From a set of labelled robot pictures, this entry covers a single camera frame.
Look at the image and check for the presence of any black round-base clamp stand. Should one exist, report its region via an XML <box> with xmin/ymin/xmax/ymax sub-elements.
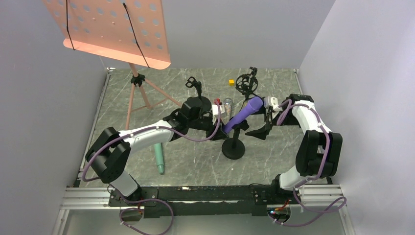
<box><xmin>221</xmin><ymin>120</ymin><xmax>249</xmax><ymax>160</ymax></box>

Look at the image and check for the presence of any glitter silver microphone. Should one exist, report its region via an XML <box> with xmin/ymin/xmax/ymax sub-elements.
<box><xmin>223</xmin><ymin>97</ymin><xmax>233</xmax><ymax>122</ymax></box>

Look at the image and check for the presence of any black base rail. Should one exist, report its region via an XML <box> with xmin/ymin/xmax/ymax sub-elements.
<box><xmin>108</xmin><ymin>183</ymin><xmax>298</xmax><ymax>218</ymax></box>

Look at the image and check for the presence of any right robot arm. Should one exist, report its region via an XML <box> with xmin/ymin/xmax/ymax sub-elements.
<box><xmin>246</xmin><ymin>94</ymin><xmax>343</xmax><ymax>190</ymax></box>

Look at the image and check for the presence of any black shock mount tripod stand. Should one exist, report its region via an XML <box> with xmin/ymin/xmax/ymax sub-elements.
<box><xmin>235</xmin><ymin>67</ymin><xmax>264</xmax><ymax>111</ymax></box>

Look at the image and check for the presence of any pink perforated music stand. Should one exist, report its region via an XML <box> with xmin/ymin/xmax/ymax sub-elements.
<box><xmin>43</xmin><ymin>0</ymin><xmax>182</xmax><ymax>129</ymax></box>

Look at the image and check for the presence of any black round-base clip stand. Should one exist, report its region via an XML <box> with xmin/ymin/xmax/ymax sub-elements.
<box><xmin>185</xmin><ymin>76</ymin><xmax>211</xmax><ymax>112</ymax></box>

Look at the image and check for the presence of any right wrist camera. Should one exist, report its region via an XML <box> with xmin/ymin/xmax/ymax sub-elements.
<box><xmin>263</xmin><ymin>96</ymin><xmax>280</xmax><ymax>112</ymax></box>

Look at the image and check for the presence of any mint green microphone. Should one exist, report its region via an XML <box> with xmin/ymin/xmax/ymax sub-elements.
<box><xmin>154</xmin><ymin>143</ymin><xmax>164</xmax><ymax>175</ymax></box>

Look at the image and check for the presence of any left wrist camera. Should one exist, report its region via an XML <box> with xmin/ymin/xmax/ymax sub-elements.
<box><xmin>211</xmin><ymin>98</ymin><xmax>228</xmax><ymax>119</ymax></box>

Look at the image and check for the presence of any aluminium table frame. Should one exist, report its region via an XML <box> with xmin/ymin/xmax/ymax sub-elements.
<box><xmin>52</xmin><ymin>67</ymin><xmax>116</xmax><ymax>235</ymax></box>

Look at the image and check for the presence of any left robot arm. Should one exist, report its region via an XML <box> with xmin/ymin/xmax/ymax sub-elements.
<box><xmin>82</xmin><ymin>97</ymin><xmax>227</xmax><ymax>201</ymax></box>

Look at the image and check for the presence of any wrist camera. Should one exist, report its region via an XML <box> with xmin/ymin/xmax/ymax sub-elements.
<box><xmin>263</xmin><ymin>96</ymin><xmax>280</xmax><ymax>112</ymax></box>
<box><xmin>211</xmin><ymin>98</ymin><xmax>228</xmax><ymax>119</ymax></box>

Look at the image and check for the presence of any purple microphone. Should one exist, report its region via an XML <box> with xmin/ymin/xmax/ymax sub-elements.
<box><xmin>222</xmin><ymin>96</ymin><xmax>264</xmax><ymax>134</ymax></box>

